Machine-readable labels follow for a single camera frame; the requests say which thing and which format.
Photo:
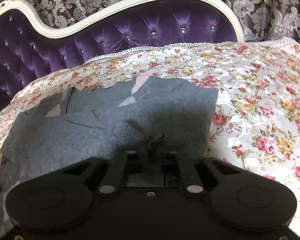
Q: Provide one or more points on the purple tufted headboard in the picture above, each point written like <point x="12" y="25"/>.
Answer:
<point x="29" y="49"/>

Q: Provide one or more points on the grey argyle knit sweater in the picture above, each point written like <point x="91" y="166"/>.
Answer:
<point x="149" y="115"/>

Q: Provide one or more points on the floral bedspread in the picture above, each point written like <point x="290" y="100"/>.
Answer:
<point x="256" y="124"/>

